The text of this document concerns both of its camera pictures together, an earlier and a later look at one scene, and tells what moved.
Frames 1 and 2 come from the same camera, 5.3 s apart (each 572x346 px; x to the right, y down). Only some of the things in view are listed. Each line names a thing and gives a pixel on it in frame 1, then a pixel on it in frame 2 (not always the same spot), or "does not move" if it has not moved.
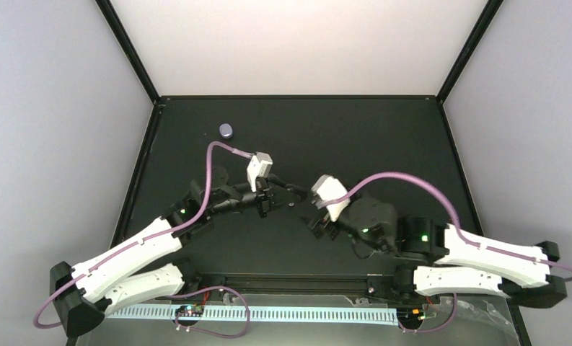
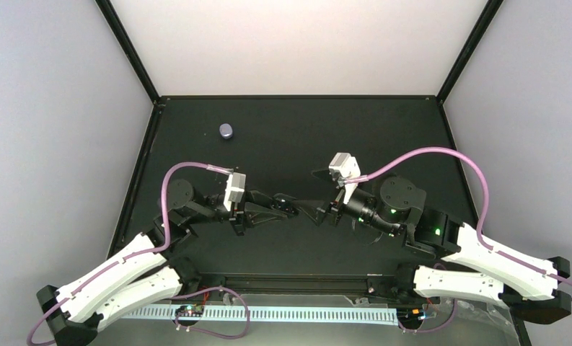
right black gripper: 320,222 to 319,207
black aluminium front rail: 298,283 does not move
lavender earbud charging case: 226,130 does not move
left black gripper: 263,194 to 239,210
